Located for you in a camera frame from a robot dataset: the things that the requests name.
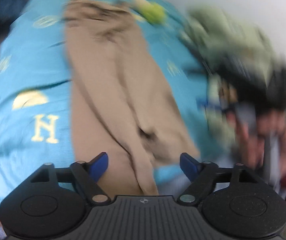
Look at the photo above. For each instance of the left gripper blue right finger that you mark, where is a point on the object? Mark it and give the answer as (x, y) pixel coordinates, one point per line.
(202, 177)

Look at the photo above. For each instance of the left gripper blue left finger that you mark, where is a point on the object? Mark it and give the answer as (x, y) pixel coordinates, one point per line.
(86, 176)

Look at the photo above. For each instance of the tan t-shirt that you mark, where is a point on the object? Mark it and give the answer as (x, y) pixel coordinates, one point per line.
(121, 103)

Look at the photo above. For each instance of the person's right hand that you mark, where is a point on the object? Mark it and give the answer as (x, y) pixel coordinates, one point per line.
(252, 146)

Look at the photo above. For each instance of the teal patterned bed sheet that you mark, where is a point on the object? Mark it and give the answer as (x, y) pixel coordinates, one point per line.
(35, 82)

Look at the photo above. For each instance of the light green fleece blanket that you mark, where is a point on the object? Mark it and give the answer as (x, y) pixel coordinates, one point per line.
(213, 36)

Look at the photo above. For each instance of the green plush toy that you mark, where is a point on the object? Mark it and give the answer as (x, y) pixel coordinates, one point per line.
(152, 12)

